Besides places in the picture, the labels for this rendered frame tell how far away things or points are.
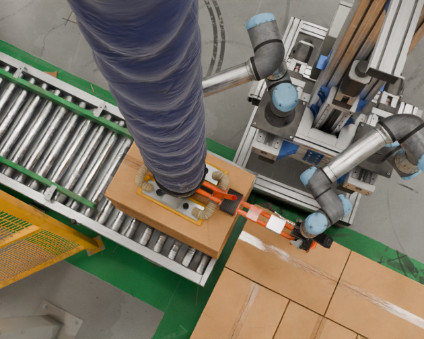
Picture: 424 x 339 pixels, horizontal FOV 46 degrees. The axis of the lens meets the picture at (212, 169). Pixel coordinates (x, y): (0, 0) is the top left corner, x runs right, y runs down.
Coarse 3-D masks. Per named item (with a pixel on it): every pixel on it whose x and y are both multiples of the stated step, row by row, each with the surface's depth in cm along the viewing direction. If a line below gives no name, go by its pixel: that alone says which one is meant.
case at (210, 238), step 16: (128, 160) 236; (208, 160) 236; (128, 176) 234; (240, 176) 234; (112, 192) 232; (128, 192) 232; (240, 192) 232; (128, 208) 235; (144, 208) 230; (160, 208) 230; (240, 208) 236; (160, 224) 233; (176, 224) 228; (192, 224) 228; (208, 224) 228; (224, 224) 228; (192, 240) 230; (208, 240) 226; (224, 240) 228
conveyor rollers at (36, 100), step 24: (24, 96) 301; (24, 120) 297; (72, 120) 296; (24, 144) 292; (72, 144) 293; (96, 144) 294; (48, 168) 290; (96, 168) 289; (96, 192) 285; (120, 216) 281; (144, 240) 278
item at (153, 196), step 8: (136, 192) 230; (144, 192) 229; (152, 192) 229; (160, 192) 227; (152, 200) 229; (160, 200) 228; (184, 200) 228; (192, 200) 229; (168, 208) 228; (184, 208) 225; (192, 208) 227; (200, 208) 227; (184, 216) 227; (192, 216) 226; (200, 224) 226
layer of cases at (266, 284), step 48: (240, 240) 279; (288, 240) 279; (240, 288) 272; (288, 288) 272; (336, 288) 272; (384, 288) 272; (192, 336) 265; (240, 336) 265; (288, 336) 265; (336, 336) 266; (384, 336) 266
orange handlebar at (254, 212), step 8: (208, 184) 218; (200, 192) 218; (224, 192) 217; (216, 200) 217; (248, 208) 216; (256, 208) 215; (248, 216) 214; (256, 216) 214; (264, 216) 215; (264, 224) 214; (288, 224) 214; (312, 248) 211
